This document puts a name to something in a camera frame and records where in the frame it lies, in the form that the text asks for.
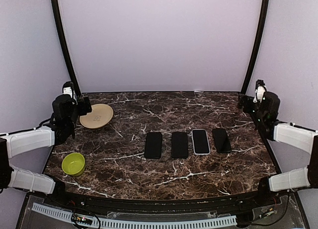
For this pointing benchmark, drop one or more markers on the right black corner post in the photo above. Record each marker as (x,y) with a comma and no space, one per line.
(256,46)

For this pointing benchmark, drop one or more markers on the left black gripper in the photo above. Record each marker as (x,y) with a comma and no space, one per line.
(84,111)

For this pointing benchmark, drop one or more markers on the white slotted cable duct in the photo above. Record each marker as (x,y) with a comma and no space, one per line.
(92,222)

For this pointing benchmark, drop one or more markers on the pink phone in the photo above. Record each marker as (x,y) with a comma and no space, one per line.
(179,145)

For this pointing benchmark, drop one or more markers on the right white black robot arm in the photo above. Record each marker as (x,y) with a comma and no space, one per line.
(265,110)

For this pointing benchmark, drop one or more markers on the black corner post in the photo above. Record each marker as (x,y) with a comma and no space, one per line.
(64,46)
(256,46)

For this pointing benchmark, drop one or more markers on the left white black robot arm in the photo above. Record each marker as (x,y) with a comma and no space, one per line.
(51,132)

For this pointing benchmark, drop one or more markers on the left black corner post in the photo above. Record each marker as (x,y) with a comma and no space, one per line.
(64,46)

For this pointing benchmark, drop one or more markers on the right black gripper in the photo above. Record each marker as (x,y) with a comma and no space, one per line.
(246,109)

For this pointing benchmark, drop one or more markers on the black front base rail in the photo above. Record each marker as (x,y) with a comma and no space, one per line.
(237,204)

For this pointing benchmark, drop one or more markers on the lavender phone case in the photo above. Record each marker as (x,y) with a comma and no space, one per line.
(201,153)

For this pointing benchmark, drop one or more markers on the lime green bowl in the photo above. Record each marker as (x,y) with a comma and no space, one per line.
(73,164)

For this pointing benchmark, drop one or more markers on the tan wooden round plate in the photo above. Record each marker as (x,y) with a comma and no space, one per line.
(100,115)

